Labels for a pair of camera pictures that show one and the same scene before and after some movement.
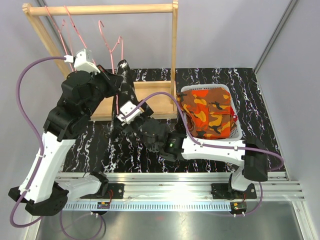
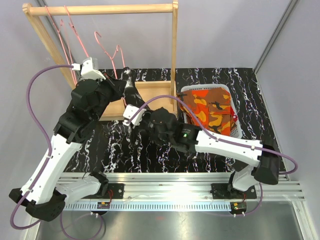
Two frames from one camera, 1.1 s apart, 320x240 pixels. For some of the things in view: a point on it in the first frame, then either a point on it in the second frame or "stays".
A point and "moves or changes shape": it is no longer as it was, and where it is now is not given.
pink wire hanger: (111, 56) moves or changes shape
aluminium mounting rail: (190, 186) stays
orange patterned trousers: (209, 112) stays
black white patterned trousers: (120, 130) moves or changes shape
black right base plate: (225, 191) stays
